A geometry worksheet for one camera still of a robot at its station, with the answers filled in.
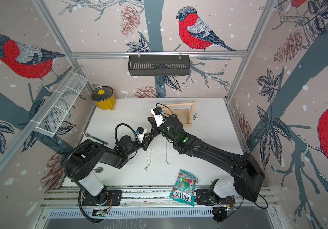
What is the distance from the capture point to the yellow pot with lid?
3.57 feet

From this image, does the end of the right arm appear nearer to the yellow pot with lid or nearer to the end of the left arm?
the end of the left arm

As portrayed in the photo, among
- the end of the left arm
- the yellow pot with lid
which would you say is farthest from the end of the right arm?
the yellow pot with lid

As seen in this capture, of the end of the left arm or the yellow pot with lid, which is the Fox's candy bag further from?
the yellow pot with lid

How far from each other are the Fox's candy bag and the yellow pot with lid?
745mm

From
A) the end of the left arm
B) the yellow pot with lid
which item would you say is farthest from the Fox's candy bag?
the yellow pot with lid

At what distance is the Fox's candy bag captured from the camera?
727mm

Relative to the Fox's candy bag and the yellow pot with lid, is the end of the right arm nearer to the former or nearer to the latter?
the Fox's candy bag
